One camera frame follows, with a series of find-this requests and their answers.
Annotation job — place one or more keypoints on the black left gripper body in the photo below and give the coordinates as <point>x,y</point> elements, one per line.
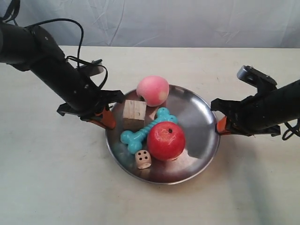
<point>84,99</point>

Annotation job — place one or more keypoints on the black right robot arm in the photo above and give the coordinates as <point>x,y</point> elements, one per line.
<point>259,114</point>

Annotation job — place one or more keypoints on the large round metal plate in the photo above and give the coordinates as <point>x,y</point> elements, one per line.
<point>198,123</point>

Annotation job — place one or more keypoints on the wooden cube block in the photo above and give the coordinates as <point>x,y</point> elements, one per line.
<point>134,115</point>

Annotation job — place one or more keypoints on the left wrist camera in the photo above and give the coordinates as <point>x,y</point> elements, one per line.
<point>95,69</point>

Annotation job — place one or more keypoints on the pink toy peach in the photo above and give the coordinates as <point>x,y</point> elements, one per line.
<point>153,89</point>

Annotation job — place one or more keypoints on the white backdrop cloth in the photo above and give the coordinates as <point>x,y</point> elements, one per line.
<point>168,23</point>

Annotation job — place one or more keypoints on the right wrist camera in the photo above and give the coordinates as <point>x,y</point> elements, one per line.
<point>264,83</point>

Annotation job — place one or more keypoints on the teal rubber bone toy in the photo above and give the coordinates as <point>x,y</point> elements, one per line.
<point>134,140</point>

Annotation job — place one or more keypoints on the red toy apple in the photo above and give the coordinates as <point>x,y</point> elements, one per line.
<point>166,141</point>

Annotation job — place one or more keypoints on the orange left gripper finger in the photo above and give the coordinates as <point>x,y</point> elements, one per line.
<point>107,119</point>
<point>95,118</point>

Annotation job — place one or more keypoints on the small wooden die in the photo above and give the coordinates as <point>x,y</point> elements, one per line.
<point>143,159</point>

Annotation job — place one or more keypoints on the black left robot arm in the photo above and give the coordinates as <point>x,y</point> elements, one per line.
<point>34,49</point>

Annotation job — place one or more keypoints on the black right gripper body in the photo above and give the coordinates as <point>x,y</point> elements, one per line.
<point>234,121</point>

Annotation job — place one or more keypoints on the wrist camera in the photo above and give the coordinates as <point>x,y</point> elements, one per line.
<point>264,83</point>
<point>95,69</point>

